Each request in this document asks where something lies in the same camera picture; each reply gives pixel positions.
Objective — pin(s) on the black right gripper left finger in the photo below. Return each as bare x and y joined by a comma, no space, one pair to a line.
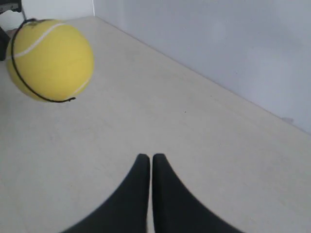
125,211

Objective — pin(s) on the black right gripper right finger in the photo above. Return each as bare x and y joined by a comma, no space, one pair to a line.
176,209

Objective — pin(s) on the yellow tennis ball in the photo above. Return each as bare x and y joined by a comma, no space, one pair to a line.
49,60

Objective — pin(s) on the dark equipment in background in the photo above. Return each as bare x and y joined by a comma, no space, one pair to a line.
12,6

